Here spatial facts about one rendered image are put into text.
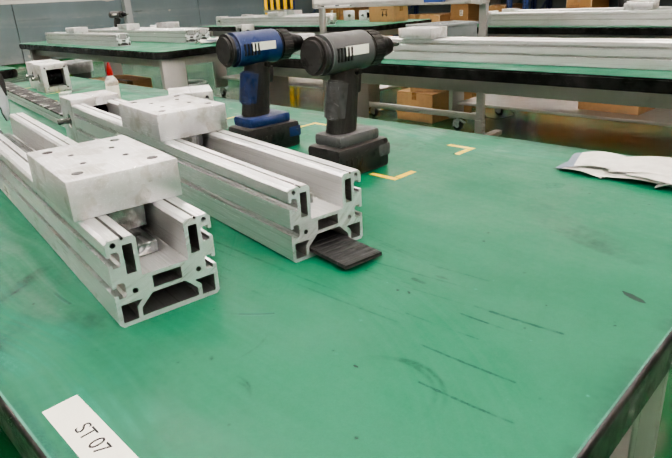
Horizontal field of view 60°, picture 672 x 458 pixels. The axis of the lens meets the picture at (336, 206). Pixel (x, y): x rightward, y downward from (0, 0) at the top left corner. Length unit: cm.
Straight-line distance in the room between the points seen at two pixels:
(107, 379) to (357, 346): 20
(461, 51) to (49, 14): 1122
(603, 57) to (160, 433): 189
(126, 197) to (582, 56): 176
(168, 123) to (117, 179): 30
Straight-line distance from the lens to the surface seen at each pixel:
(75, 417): 48
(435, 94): 487
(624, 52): 209
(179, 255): 58
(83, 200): 59
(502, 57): 224
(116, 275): 55
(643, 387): 51
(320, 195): 69
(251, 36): 107
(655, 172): 92
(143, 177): 61
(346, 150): 89
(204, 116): 90
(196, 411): 45
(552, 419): 44
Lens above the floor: 105
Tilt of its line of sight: 20 degrees down
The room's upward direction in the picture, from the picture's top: 3 degrees counter-clockwise
